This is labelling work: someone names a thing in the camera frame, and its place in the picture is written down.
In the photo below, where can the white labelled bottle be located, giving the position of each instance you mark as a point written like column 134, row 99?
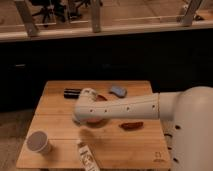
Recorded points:
column 86, row 157

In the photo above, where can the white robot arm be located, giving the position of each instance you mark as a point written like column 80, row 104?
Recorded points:
column 191, row 112

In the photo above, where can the blue sponge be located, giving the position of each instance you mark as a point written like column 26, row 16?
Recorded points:
column 118, row 91

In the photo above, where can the orange bowl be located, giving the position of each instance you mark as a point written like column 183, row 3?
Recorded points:
column 97, row 120

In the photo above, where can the black cylinder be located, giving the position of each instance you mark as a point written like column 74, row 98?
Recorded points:
column 71, row 93

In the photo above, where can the brown sausage-shaped object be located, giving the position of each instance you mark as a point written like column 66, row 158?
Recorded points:
column 131, row 126

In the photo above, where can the white paper cup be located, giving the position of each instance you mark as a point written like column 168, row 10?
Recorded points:
column 38, row 142

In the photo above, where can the black office chair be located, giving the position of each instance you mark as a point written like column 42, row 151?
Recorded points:
column 54, row 7

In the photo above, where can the middle grey metal post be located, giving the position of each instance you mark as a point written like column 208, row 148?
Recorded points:
column 95, row 16

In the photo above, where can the grey metal post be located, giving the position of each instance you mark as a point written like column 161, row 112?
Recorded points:
column 95, row 16
column 190, row 12
column 27, row 19

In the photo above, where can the right grey metal post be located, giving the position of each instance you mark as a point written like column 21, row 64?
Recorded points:
column 190, row 12

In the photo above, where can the left grey metal post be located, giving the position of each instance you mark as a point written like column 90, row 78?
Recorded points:
column 27, row 19

